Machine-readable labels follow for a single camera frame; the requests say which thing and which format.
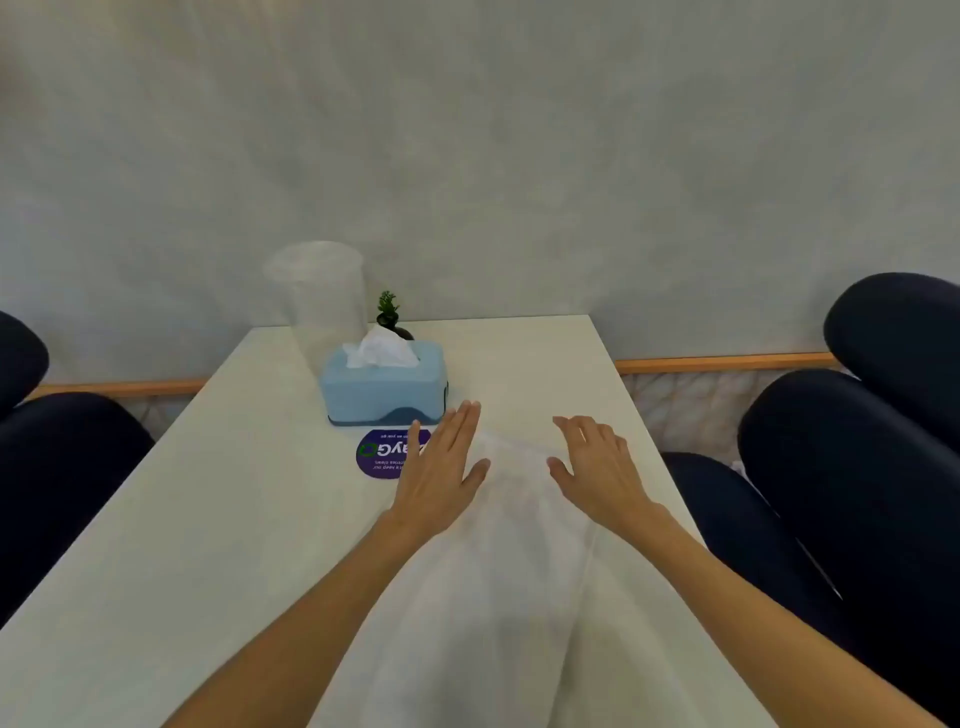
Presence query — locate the person's right hand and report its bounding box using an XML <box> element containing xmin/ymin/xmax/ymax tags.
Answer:
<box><xmin>546</xmin><ymin>414</ymin><xmax>666</xmax><ymax>536</ymax></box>

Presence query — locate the round purple sticker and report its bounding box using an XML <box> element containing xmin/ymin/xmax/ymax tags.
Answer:
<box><xmin>355</xmin><ymin>427</ymin><xmax>433</xmax><ymax>481</ymax></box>

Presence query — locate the person's right forearm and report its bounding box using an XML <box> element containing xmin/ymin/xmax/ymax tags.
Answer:
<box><xmin>618</xmin><ymin>504</ymin><xmax>948</xmax><ymax>728</ymax></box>

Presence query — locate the person's left hand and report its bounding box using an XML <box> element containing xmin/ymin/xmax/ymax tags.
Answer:
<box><xmin>386</xmin><ymin>399</ymin><xmax>492</xmax><ymax>540</ymax></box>

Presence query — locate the dark blue upholstered chair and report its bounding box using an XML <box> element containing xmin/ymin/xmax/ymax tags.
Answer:
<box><xmin>822</xmin><ymin>271</ymin><xmax>960</xmax><ymax>453</ymax></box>
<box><xmin>0</xmin><ymin>391</ymin><xmax>156</xmax><ymax>628</ymax></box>
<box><xmin>0</xmin><ymin>310</ymin><xmax>51</xmax><ymax>418</ymax></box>
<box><xmin>660</xmin><ymin>367</ymin><xmax>960</xmax><ymax>725</ymax></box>

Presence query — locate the person's left forearm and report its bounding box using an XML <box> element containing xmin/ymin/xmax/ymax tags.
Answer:
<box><xmin>161</xmin><ymin>511</ymin><xmax>444</xmax><ymax>728</ymax></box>

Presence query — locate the clear plastic cup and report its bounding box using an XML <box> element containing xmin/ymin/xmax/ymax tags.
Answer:
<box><xmin>263</xmin><ymin>240</ymin><xmax>369</xmax><ymax>378</ymax></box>

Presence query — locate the small green potted plant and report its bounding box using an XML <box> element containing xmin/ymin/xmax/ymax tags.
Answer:
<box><xmin>375</xmin><ymin>291</ymin><xmax>415</xmax><ymax>342</ymax></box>

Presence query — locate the wooden wall trim strip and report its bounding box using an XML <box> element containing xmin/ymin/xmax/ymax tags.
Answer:
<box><xmin>26</xmin><ymin>378</ymin><xmax>209</xmax><ymax>401</ymax></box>
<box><xmin>614</xmin><ymin>351</ymin><xmax>842</xmax><ymax>376</ymax></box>

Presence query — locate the white tissue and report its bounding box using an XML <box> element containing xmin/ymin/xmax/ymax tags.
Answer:
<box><xmin>343</xmin><ymin>324</ymin><xmax>421</xmax><ymax>370</ymax></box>

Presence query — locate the blue tissue box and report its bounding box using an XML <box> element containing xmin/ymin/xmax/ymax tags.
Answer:
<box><xmin>320</xmin><ymin>341</ymin><xmax>450</xmax><ymax>428</ymax></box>

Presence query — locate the white sheer cloth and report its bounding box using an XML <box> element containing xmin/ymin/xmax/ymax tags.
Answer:
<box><xmin>311</xmin><ymin>429</ymin><xmax>721</xmax><ymax>728</ymax></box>

